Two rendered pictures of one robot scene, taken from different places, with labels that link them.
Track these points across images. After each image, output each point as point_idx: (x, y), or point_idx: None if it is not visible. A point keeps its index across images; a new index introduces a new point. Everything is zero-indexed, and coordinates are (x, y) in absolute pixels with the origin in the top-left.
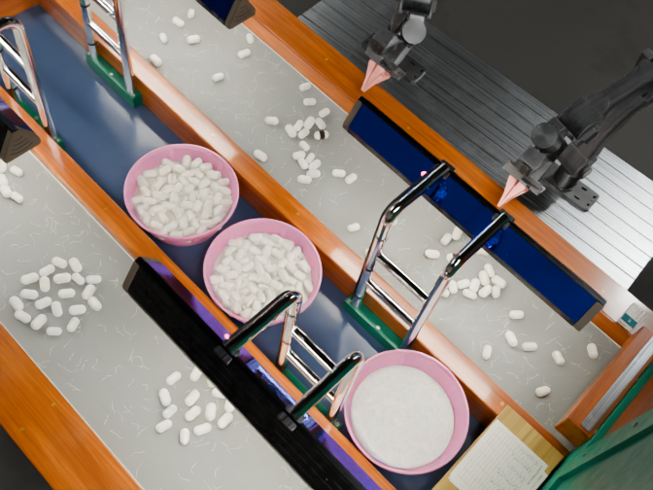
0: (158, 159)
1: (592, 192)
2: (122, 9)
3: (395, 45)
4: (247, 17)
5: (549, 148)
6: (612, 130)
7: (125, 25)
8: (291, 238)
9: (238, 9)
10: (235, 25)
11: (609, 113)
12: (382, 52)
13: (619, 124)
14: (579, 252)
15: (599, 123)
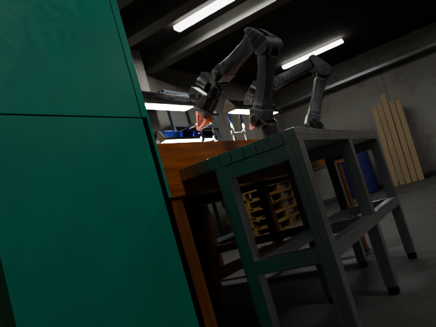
0: None
1: None
2: (230, 126)
3: (250, 99)
4: (230, 109)
5: (197, 84)
6: (256, 84)
7: (233, 134)
8: None
9: (225, 104)
10: (226, 111)
11: (226, 62)
12: (244, 102)
13: (257, 78)
14: (196, 142)
15: (220, 68)
